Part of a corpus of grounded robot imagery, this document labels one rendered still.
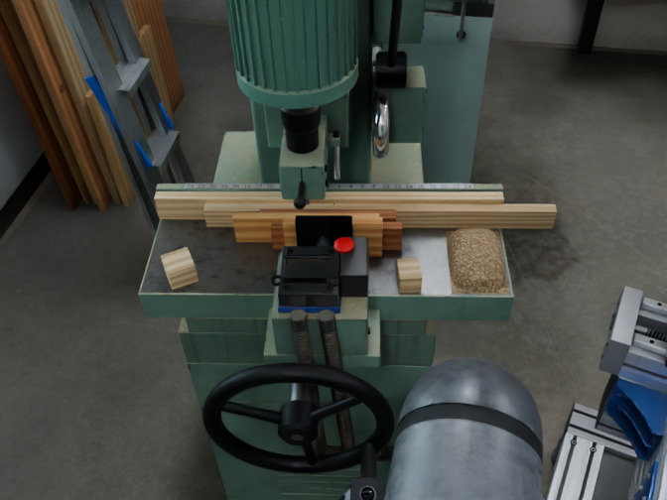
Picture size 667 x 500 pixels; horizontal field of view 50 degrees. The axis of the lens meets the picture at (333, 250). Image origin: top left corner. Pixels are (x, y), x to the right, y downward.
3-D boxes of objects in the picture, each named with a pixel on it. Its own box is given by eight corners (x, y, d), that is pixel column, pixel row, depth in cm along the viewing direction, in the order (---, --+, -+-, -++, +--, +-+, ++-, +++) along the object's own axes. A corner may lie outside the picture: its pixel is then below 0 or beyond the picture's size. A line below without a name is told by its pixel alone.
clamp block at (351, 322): (273, 355, 110) (267, 317, 103) (281, 289, 119) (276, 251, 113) (370, 356, 109) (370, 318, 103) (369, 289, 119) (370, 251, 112)
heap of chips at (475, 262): (452, 293, 114) (454, 277, 111) (445, 231, 123) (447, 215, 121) (508, 294, 113) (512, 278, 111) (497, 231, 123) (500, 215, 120)
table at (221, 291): (130, 365, 113) (121, 341, 109) (168, 230, 134) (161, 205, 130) (519, 369, 110) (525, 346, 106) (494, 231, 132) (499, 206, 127)
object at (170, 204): (159, 219, 128) (153, 198, 124) (161, 211, 129) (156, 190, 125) (500, 220, 125) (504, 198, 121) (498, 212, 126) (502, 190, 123)
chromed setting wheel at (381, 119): (371, 173, 126) (372, 114, 117) (371, 131, 134) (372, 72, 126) (388, 173, 126) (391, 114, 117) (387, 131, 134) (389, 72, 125)
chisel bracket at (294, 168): (282, 207, 116) (278, 166, 110) (289, 153, 126) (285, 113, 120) (328, 207, 116) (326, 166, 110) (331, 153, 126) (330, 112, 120)
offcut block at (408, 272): (417, 271, 117) (418, 257, 115) (421, 292, 114) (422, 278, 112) (395, 273, 117) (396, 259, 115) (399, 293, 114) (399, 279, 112)
